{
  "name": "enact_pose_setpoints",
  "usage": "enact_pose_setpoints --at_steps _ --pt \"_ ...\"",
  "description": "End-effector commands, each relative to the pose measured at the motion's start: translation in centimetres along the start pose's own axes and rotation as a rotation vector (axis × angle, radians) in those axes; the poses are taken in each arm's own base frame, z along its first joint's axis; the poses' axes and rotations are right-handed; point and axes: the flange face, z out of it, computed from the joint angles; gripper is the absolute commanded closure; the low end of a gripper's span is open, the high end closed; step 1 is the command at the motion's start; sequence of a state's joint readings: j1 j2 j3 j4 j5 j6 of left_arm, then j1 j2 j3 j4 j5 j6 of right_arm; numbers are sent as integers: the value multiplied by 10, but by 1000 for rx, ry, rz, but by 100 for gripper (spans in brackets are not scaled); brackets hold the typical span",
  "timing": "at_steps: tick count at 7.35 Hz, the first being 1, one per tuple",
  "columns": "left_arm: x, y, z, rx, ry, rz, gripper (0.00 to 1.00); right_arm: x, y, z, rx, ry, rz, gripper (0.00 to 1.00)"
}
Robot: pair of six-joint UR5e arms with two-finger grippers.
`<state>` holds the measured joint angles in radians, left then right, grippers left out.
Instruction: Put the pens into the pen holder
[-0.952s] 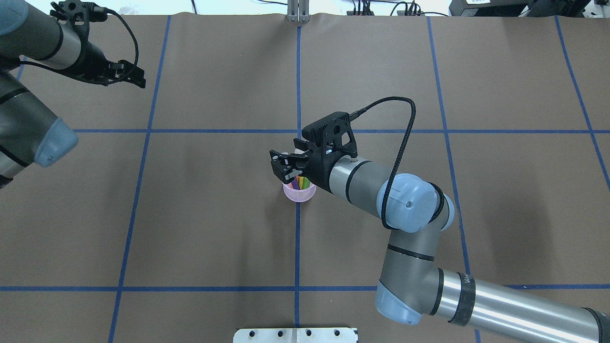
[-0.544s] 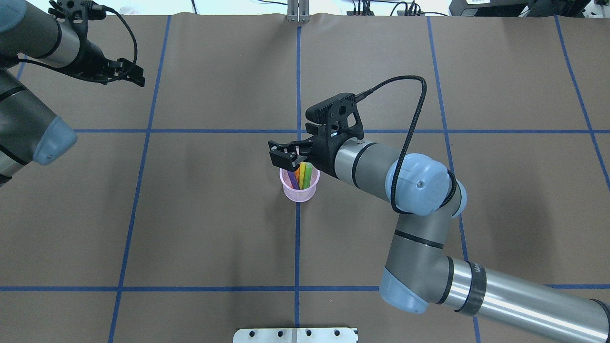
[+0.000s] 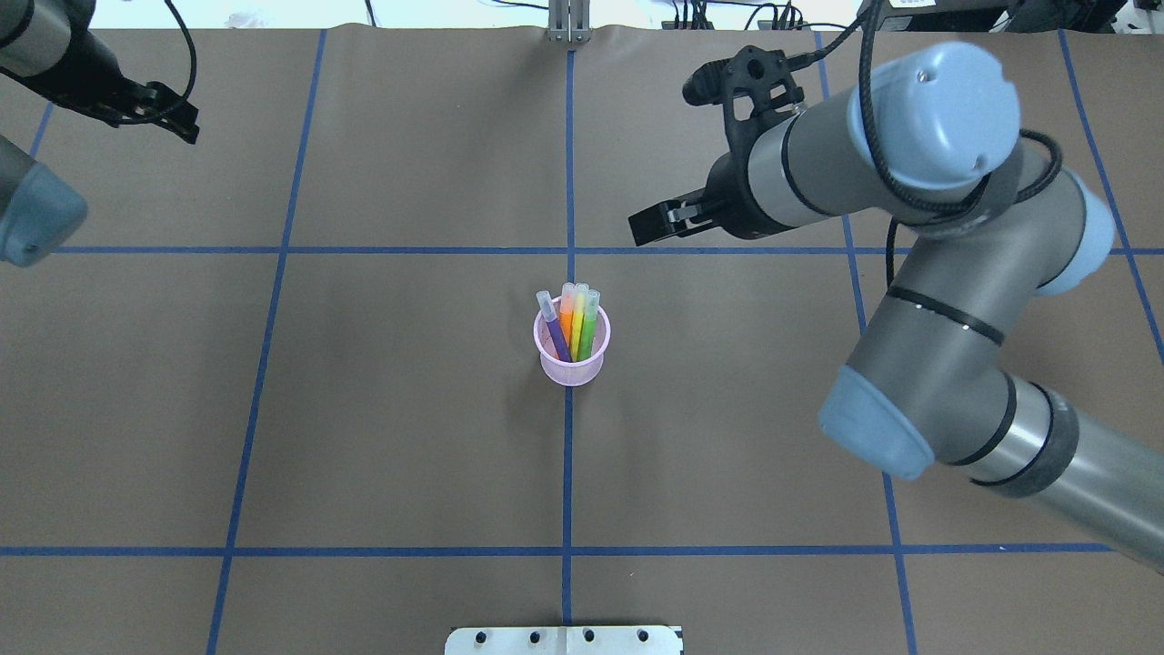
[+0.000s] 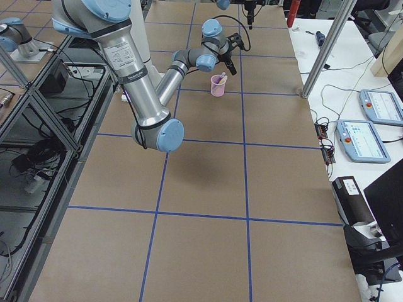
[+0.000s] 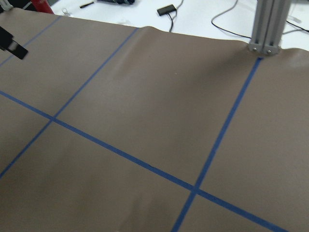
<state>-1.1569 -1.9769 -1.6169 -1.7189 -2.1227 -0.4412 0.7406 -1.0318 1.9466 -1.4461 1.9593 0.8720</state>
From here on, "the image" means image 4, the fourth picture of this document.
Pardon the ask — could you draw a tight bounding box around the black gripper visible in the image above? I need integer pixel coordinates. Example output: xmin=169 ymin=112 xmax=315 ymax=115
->
xmin=244 ymin=0 xmax=256 ymax=30
xmin=219 ymin=50 xmax=237 ymax=75

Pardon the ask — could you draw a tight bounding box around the purple highlighter pen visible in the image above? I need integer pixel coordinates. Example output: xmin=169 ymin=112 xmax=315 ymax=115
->
xmin=217 ymin=72 xmax=226 ymax=84

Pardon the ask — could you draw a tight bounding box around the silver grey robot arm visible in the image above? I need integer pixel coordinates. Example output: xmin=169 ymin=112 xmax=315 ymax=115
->
xmin=52 ymin=1 xmax=232 ymax=152
xmin=212 ymin=0 xmax=270 ymax=30

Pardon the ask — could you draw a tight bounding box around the pink mesh pen holder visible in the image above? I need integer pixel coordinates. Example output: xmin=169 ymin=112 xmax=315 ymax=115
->
xmin=210 ymin=75 xmax=227 ymax=97

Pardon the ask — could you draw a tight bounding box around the brown paper table cover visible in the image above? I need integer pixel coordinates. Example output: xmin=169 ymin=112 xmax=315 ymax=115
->
xmin=30 ymin=7 xmax=360 ymax=301

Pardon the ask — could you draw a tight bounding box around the near teach pendant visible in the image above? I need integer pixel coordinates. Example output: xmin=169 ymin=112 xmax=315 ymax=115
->
xmin=336 ymin=120 xmax=391 ymax=164

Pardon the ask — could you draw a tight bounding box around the teach pendant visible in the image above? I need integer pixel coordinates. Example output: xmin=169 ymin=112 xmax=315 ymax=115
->
xmin=360 ymin=89 xmax=402 ymax=126
xmin=336 ymin=120 xmax=391 ymax=164

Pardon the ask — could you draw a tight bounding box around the far teach pendant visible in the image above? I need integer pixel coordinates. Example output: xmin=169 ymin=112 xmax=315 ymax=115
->
xmin=360 ymin=89 xmax=402 ymax=126

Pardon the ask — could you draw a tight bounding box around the black box with label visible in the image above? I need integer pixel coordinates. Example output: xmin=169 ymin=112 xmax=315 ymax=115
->
xmin=332 ymin=176 xmax=375 ymax=227

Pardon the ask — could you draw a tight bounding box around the black monitor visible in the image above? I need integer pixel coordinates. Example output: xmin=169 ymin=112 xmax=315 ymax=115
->
xmin=364 ymin=160 xmax=402 ymax=245

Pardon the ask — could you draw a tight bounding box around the black camera cable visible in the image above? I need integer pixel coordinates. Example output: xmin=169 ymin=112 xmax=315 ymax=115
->
xmin=217 ymin=14 xmax=252 ymax=53

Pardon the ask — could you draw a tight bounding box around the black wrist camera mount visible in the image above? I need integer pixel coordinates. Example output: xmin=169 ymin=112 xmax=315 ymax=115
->
xmin=227 ymin=33 xmax=245 ymax=50

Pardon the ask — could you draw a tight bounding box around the aluminium frame post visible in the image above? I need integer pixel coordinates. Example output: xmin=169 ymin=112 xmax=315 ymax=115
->
xmin=300 ymin=0 xmax=357 ymax=99

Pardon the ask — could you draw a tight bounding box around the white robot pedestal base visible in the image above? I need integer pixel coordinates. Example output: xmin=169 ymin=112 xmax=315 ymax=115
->
xmin=130 ymin=0 xmax=164 ymax=88

